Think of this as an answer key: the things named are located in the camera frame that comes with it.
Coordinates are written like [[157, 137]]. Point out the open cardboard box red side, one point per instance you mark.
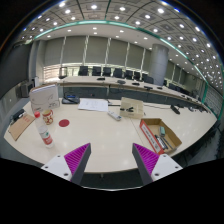
[[150, 135]]

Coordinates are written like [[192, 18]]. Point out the brown kraft paper envelope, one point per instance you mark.
[[20, 126]]

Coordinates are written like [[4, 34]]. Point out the small black desk device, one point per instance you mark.
[[175, 109]]

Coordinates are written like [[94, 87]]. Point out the white copy paper box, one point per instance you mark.
[[44, 97]]

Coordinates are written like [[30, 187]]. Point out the round ceiling lights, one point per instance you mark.
[[146, 16]]

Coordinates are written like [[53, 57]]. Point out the flat round red coaster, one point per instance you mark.
[[64, 123]]

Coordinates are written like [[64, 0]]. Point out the clear red-capped water bottle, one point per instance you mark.
[[45, 132]]

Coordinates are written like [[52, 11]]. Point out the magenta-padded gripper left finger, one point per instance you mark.
[[59, 165]]

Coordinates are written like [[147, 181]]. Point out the small beige cardboard box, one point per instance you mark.
[[133, 106]]

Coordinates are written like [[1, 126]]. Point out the long curved conference desk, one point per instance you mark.
[[90, 81]]

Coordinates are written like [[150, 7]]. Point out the white printed paper sheets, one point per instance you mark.
[[93, 104]]

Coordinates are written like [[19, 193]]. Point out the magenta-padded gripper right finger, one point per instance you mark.
[[163, 165]]

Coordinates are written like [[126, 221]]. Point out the white power strip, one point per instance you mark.
[[114, 115]]

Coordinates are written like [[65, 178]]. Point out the grey box monitor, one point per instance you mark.
[[26, 89]]

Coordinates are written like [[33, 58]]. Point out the black power adapter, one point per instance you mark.
[[18, 114]]

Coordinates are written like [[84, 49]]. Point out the red floral ceramic mug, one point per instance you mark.
[[48, 117]]

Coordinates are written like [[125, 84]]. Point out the row of black office chairs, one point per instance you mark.
[[96, 71]]

